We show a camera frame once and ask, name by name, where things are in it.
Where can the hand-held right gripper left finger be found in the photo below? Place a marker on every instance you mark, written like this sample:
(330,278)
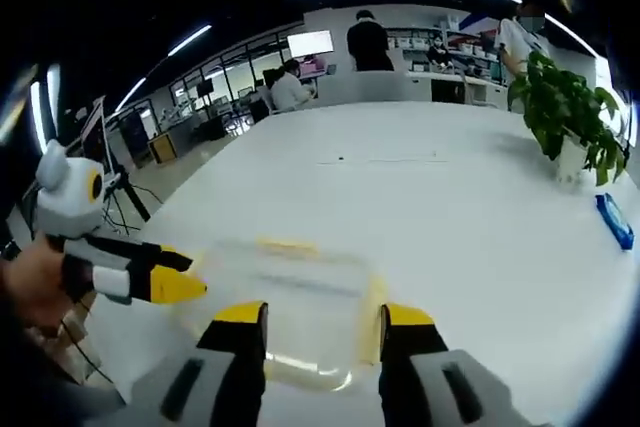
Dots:
(200,387)

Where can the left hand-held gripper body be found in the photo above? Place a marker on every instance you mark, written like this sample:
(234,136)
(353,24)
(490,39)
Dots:
(67,202)

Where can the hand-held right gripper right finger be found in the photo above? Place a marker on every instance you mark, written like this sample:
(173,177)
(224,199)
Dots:
(430,387)

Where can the clear plastic box yellow buckle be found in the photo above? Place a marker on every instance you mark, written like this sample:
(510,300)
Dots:
(310,297)

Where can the person's left hand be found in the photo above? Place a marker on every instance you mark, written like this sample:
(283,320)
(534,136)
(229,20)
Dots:
(35,287)

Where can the white side desk black legs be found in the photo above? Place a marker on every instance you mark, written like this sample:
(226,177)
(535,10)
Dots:
(131,199)

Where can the wooden-edged cabinet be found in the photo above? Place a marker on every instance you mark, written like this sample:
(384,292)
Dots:
(162,148)

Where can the person's dark clothing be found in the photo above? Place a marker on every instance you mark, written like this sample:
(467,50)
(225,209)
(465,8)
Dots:
(20,372)

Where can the blue wipes packet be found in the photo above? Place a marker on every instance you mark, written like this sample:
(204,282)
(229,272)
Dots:
(615,222)

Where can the white plant pot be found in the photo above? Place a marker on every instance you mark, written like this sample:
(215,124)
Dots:
(571,159)

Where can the bright white monitor screen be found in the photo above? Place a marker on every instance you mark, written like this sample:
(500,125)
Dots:
(310,43)

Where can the white chair backrest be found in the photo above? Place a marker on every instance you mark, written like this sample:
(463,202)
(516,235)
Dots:
(375,87)

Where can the green leafy plant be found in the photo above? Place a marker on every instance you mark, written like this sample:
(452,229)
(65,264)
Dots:
(555,107)

